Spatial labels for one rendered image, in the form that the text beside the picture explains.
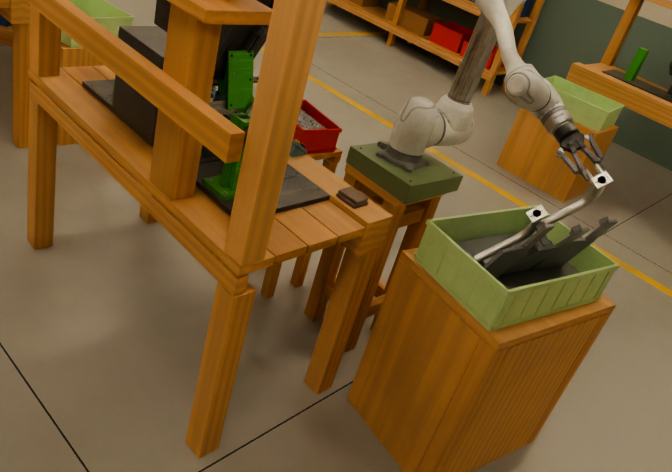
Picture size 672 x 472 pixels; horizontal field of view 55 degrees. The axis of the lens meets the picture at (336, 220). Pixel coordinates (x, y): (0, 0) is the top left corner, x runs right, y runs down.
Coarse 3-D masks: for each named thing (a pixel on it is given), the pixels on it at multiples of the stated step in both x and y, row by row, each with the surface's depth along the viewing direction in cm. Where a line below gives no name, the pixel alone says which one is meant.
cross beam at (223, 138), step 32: (32, 0) 242; (64, 0) 231; (64, 32) 229; (96, 32) 212; (128, 64) 202; (160, 96) 193; (192, 96) 187; (192, 128) 184; (224, 128) 174; (224, 160) 177
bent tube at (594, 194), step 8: (600, 176) 205; (608, 176) 204; (600, 184) 204; (592, 192) 213; (600, 192) 210; (584, 200) 216; (592, 200) 215; (568, 208) 217; (576, 208) 216; (552, 216) 217; (560, 216) 216
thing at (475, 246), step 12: (468, 240) 246; (480, 240) 249; (492, 240) 251; (468, 252) 238; (564, 264) 249; (504, 276) 230; (516, 276) 232; (528, 276) 235; (540, 276) 237; (552, 276) 239
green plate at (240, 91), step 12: (228, 60) 231; (240, 60) 235; (252, 60) 238; (228, 72) 232; (240, 72) 236; (252, 72) 240; (228, 84) 234; (240, 84) 238; (252, 84) 242; (228, 96) 235; (240, 96) 239; (228, 108) 237
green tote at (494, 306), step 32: (448, 224) 235; (480, 224) 246; (512, 224) 259; (416, 256) 234; (448, 256) 221; (576, 256) 249; (448, 288) 222; (480, 288) 211; (544, 288) 214; (576, 288) 226; (480, 320) 212; (512, 320) 214
